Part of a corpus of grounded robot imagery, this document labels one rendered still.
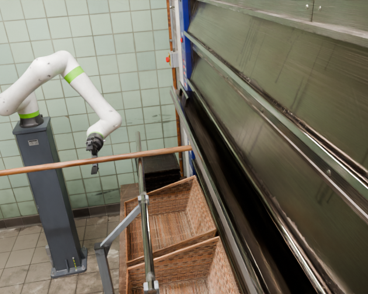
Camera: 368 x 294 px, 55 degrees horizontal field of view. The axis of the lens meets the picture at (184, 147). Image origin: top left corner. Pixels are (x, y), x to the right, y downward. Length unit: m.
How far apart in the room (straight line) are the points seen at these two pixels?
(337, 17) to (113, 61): 2.40
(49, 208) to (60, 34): 1.29
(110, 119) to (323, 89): 1.54
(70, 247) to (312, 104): 2.41
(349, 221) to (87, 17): 2.49
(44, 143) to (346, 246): 2.03
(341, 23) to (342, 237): 0.37
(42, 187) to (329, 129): 2.18
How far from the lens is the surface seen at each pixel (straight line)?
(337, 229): 0.74
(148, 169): 2.38
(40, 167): 1.88
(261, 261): 0.85
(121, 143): 3.15
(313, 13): 0.75
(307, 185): 0.82
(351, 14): 0.64
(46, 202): 2.65
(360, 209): 0.64
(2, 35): 3.03
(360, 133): 0.59
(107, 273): 1.75
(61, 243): 2.86
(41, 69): 1.99
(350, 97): 0.63
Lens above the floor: 2.00
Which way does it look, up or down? 26 degrees down
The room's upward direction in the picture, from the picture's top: 4 degrees counter-clockwise
